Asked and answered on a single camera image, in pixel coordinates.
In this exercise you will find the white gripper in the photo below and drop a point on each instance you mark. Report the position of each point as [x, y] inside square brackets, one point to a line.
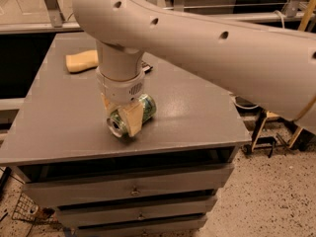
[118, 89]

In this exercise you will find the top grey drawer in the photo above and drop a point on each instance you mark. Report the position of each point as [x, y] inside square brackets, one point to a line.
[129, 185]

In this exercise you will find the yellow sponge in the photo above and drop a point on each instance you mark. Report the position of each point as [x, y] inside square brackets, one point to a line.
[81, 61]

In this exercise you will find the wire basket on floor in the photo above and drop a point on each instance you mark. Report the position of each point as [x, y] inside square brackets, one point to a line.
[27, 210]

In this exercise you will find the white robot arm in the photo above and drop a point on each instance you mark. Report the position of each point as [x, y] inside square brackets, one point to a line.
[273, 68]

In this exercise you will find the yellow wooden frame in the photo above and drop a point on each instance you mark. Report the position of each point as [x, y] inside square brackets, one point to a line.
[264, 116]

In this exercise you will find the grey metal railing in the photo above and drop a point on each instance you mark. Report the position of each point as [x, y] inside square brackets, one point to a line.
[35, 16]

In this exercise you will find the grey drawer cabinet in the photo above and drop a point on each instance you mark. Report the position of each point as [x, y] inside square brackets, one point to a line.
[61, 132]

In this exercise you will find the middle grey drawer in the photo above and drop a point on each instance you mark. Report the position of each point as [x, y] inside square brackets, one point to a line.
[136, 211]

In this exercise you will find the bottom grey drawer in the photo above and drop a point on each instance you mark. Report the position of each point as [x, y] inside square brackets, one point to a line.
[145, 227]

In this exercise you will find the grey drawer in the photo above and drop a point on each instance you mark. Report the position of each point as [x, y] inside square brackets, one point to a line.
[145, 227]
[136, 211]
[129, 185]

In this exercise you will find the black snack packet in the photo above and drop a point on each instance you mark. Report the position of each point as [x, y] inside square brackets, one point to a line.
[146, 67]

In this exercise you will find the green soda can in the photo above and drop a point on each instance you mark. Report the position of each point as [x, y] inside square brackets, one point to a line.
[115, 123]

